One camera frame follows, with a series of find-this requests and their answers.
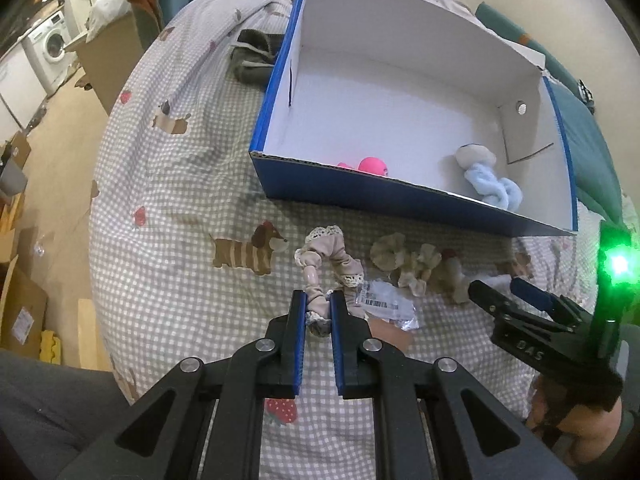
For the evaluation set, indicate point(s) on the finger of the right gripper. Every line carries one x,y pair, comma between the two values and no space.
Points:
490,300
536,297

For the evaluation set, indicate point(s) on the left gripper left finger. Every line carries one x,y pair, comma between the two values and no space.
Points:
282,373

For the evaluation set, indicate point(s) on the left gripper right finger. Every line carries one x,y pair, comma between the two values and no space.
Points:
353,378

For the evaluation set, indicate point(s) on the beige lace scrunchie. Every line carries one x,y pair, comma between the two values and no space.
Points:
327,268

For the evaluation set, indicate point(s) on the person's right hand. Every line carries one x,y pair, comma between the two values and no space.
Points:
592,429

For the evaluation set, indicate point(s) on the white mushroom plush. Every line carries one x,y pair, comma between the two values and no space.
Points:
458,283

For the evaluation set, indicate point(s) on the light blue fluffy sock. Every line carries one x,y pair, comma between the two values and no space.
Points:
502,193

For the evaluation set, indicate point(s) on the teal pillow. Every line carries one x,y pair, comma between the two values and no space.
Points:
596,181

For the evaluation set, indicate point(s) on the checkered dog print bedspread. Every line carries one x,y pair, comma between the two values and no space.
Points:
160,199

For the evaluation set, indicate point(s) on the white fluffy sock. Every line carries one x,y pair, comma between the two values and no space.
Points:
470,154

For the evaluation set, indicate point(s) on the pink plush ball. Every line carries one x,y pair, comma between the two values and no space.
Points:
368,165

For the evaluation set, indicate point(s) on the blue and white cardboard box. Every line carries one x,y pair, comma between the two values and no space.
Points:
409,82

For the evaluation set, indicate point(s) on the brown cardboard box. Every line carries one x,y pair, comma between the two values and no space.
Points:
23,307

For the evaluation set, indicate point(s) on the teal cushion with orange stripe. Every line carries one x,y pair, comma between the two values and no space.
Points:
508,30

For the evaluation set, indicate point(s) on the dark olive cloth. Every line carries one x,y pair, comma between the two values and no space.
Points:
253,57

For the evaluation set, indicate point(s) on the white kitchen cabinet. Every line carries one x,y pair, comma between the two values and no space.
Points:
21,89

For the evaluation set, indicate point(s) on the white washing machine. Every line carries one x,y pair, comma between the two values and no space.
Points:
45,47

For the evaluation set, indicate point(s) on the wooden bed frame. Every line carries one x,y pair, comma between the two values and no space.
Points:
109,58

